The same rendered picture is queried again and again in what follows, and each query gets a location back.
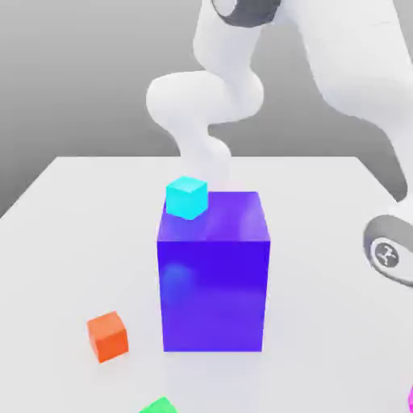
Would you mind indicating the large purple box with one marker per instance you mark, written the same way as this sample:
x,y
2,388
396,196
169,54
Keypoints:
x,y
213,290

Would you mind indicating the small orange cube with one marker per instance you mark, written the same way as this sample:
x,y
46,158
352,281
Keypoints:
x,y
108,337

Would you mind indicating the small green cube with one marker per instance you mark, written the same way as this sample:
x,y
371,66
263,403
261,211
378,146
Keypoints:
x,y
159,407

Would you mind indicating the small cyan cube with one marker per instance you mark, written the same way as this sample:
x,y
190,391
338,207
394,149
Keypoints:
x,y
186,200

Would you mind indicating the small magenta cube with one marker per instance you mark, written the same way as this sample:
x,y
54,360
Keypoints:
x,y
411,400

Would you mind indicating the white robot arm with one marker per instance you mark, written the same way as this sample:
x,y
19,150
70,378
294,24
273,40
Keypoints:
x,y
222,96

